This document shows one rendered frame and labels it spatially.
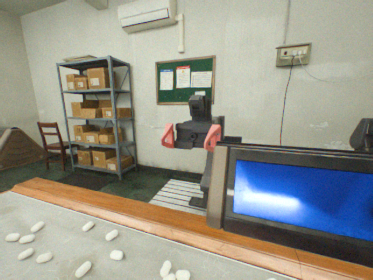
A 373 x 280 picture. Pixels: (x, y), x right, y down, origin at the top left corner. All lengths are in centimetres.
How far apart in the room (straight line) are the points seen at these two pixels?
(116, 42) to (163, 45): 87
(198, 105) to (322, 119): 215
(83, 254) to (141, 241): 16
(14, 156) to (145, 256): 39
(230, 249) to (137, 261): 26
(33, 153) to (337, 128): 256
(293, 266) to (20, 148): 66
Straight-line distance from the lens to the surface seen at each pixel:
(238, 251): 55
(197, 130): 38
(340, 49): 255
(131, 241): 59
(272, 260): 56
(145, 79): 274
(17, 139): 41
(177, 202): 85
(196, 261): 53
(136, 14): 281
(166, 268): 49
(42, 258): 63
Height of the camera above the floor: 115
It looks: 12 degrees down
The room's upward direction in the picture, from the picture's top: straight up
